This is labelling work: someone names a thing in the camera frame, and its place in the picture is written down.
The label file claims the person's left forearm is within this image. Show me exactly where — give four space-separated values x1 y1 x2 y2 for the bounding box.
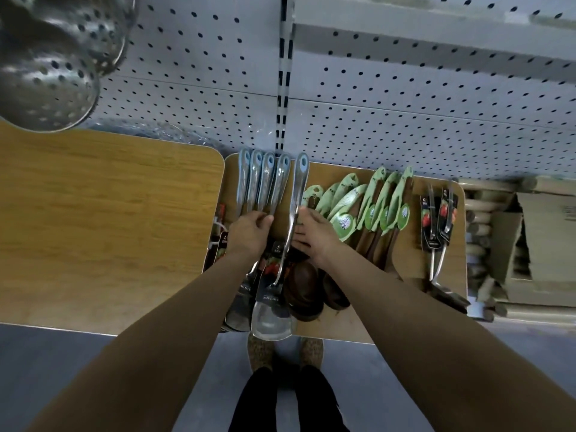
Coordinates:
26 251 253 432

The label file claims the row of dark spoons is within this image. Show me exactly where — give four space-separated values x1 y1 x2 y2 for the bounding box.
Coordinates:
287 165 415 322

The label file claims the turner utensil steel handle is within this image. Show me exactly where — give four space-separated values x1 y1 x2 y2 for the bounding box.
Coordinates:
251 152 310 341

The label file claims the person's right hand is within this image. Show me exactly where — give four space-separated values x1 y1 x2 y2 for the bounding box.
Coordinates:
292 207 345 268

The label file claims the person's right forearm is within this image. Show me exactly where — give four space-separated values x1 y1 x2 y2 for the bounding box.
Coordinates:
314 251 576 432

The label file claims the bunch of hanging steel ladles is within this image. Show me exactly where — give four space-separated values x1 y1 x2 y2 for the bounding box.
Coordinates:
0 0 138 133

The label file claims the person's black trouser leg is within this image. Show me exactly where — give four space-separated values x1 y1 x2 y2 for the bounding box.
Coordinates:
295 364 352 432
227 366 280 432

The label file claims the stack of long beige boxes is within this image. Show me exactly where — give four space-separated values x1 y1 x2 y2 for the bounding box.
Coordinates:
458 175 576 322

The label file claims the person's left hand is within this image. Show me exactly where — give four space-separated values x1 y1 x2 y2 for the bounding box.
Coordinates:
227 211 274 262

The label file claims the person's shoe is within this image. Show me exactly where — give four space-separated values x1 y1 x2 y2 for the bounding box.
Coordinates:
298 337 326 370
246 332 276 373

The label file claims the bundle of carded steel utensils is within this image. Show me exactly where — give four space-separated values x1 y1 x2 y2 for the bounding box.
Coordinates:
419 182 471 313
223 148 292 334

